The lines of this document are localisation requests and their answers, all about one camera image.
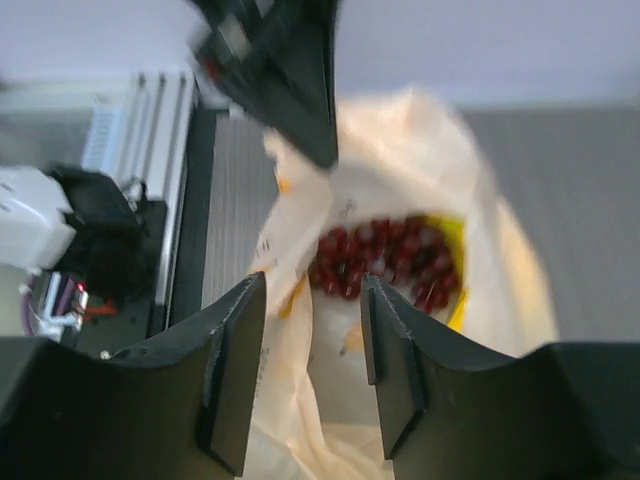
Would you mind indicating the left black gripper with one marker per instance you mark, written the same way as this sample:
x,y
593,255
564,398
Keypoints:
x,y
276,60

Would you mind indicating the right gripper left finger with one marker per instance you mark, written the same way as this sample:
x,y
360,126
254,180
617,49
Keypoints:
x,y
175,406

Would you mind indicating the dark fake grapes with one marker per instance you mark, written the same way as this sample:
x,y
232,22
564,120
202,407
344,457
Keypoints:
x,y
420,252

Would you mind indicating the black mounting base plate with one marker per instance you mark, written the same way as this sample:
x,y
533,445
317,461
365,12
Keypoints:
x,y
142,265

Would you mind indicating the translucent plastic bag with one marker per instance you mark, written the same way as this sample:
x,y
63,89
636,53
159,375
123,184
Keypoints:
x,y
413,200

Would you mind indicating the aluminium frame rail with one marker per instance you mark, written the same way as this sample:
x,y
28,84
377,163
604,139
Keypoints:
x,y
131,128

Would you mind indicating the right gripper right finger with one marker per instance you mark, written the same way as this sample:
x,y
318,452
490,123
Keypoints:
x,y
451,408

